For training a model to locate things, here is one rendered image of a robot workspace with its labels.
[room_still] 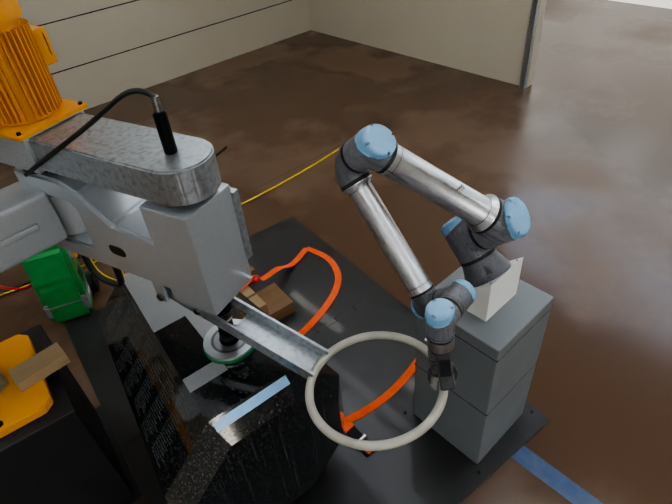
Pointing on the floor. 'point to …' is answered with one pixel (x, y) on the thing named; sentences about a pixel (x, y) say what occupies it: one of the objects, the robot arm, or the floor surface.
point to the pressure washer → (61, 283)
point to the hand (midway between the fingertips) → (442, 388)
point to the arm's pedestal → (486, 370)
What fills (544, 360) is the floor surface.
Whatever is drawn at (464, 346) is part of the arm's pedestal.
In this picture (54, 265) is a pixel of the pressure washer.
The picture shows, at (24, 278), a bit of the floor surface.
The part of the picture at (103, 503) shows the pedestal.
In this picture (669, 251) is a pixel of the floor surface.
